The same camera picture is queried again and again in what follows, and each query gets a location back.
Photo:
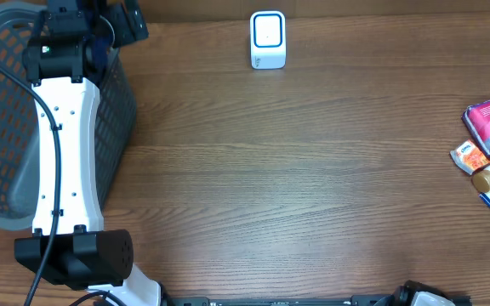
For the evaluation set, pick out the small orange box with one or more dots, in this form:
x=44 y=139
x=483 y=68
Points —
x=469 y=158

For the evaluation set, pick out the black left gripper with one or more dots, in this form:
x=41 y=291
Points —
x=117 y=16

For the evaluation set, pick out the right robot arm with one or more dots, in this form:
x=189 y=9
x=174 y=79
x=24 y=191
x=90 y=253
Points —
x=414 y=293

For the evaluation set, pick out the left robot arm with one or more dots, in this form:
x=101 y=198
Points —
x=70 y=60

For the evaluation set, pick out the grey plastic shopping basket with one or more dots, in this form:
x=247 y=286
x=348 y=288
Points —
x=19 y=146

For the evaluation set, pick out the white barcode scanner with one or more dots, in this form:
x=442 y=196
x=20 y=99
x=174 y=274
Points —
x=268 y=48

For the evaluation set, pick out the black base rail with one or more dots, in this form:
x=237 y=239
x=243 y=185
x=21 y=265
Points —
x=357 y=300

